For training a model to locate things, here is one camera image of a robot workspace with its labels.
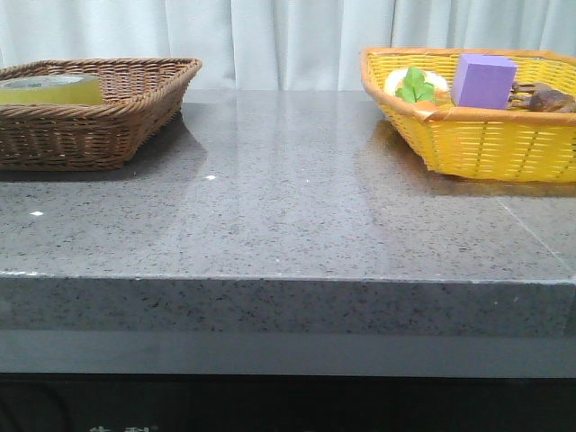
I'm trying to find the yellow tape roll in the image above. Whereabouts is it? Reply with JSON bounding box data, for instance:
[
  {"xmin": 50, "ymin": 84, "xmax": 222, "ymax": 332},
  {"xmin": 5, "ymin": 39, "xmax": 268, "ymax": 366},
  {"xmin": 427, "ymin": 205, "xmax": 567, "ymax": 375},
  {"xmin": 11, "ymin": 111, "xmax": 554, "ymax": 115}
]
[{"xmin": 1, "ymin": 74, "xmax": 104, "ymax": 105}]

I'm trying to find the orange carrot toy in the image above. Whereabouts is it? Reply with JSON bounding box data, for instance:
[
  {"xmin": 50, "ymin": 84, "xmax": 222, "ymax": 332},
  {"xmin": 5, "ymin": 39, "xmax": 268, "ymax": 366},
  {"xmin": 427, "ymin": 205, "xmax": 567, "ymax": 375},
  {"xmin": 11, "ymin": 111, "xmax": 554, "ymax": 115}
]
[{"xmin": 413, "ymin": 101, "xmax": 439, "ymax": 112}]

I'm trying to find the white curtain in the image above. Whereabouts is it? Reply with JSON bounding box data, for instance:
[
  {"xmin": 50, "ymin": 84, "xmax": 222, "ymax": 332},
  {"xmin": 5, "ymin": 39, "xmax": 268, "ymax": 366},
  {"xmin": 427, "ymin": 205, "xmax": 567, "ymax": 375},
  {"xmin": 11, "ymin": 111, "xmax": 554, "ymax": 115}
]
[{"xmin": 1, "ymin": 1, "xmax": 575, "ymax": 91}]

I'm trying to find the green leaf toy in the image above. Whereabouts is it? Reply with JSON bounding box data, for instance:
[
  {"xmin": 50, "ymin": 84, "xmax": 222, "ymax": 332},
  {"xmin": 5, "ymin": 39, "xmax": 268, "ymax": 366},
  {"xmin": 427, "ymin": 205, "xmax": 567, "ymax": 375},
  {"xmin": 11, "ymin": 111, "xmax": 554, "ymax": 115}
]
[{"xmin": 395, "ymin": 67, "xmax": 435, "ymax": 104}]

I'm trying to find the brown wicker basket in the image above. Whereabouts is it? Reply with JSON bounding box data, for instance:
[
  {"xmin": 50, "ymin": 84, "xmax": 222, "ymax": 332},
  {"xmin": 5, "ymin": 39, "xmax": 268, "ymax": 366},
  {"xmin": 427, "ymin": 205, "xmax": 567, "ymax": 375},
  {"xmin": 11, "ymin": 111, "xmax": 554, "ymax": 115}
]
[{"xmin": 1, "ymin": 58, "xmax": 203, "ymax": 172}]

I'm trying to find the yellow wicker basket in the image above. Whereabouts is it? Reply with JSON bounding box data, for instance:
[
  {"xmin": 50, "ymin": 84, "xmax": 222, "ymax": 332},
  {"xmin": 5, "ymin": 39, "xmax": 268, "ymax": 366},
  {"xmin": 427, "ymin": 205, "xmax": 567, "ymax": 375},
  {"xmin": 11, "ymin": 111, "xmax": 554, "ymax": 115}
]
[{"xmin": 361, "ymin": 47, "xmax": 575, "ymax": 183}]

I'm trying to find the purple foam block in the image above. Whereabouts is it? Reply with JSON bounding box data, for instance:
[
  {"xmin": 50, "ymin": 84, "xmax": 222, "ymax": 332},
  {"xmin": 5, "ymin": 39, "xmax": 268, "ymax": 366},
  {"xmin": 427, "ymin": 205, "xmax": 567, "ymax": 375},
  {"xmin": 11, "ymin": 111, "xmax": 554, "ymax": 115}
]
[{"xmin": 451, "ymin": 53, "xmax": 518, "ymax": 110}]

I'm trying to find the brown animal figurine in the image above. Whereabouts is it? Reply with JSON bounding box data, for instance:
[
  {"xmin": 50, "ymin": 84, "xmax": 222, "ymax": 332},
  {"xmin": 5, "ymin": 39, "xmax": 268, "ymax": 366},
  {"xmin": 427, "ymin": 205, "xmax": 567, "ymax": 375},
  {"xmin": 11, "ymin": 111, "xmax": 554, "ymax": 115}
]
[{"xmin": 508, "ymin": 82, "xmax": 575, "ymax": 113}]

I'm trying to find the dark cabinet under counter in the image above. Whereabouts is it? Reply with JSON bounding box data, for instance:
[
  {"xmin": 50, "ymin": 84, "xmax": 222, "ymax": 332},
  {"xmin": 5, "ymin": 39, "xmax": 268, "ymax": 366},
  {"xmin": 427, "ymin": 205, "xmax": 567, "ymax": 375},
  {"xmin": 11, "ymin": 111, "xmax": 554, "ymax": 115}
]
[{"xmin": 0, "ymin": 331, "xmax": 576, "ymax": 432}]

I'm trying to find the white ring toy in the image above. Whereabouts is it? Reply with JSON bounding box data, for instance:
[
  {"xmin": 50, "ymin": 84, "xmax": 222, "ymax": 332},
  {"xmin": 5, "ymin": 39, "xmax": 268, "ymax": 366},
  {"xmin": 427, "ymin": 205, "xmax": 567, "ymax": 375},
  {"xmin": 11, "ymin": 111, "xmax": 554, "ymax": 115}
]
[{"xmin": 383, "ymin": 67, "xmax": 449, "ymax": 104}]

